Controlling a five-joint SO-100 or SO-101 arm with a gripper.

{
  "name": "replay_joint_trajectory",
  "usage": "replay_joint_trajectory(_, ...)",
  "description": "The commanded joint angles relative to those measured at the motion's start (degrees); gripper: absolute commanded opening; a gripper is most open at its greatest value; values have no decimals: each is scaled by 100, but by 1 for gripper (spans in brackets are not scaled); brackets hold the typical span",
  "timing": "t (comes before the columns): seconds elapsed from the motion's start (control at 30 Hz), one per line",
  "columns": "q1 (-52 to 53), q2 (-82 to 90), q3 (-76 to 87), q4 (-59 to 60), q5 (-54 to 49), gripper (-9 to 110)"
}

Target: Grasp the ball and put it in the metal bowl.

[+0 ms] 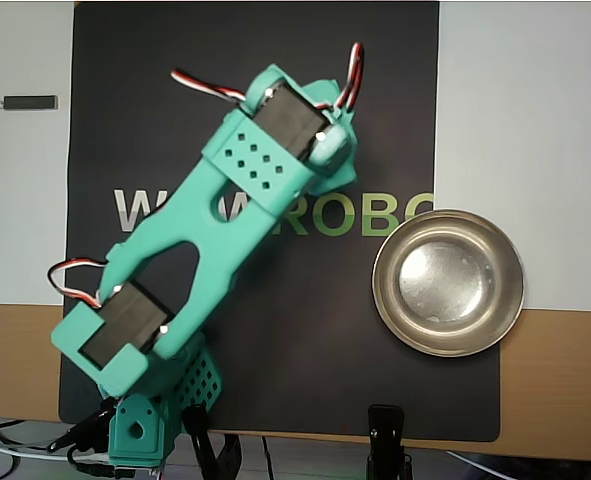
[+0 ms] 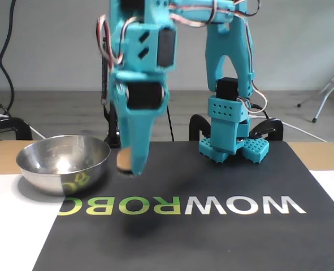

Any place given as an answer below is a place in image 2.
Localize white sheet under mat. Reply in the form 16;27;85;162
0;169;334;271

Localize white folding stand legs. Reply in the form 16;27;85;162
296;58;334;124

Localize black clamp with lever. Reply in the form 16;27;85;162
248;117;284;141

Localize teal gripper body with servo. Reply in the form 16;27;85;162
110;70;171;111

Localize teal moving gripper finger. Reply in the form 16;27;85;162
114;81;171;177

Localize thin black cable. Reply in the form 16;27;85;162
166;108;175;142

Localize thick black hanging cable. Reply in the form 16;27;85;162
0;0;16;113

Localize black WOWROBO mat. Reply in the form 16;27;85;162
32;140;334;271

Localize red white black servo wire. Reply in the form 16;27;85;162
168;0;262;29
97;15;125;66
243;15;269;114

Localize teal fixed gripper finger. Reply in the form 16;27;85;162
118;110;132;151

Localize round metal bowl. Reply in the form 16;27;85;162
16;134;111;197

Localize black clamp right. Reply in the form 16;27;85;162
100;52;122;149

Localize black power cable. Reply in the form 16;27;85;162
251;103;270;119

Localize small orange ball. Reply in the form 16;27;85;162
116;148;133;173

